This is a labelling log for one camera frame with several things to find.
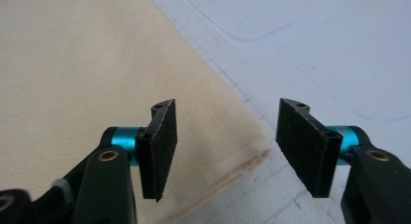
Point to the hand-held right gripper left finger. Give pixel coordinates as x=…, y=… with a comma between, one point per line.
x=160, y=153

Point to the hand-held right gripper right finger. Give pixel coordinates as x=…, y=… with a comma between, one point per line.
x=307, y=149

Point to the peach terry towel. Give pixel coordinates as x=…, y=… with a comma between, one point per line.
x=97, y=72

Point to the white grid foam mat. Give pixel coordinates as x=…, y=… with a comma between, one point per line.
x=307, y=46

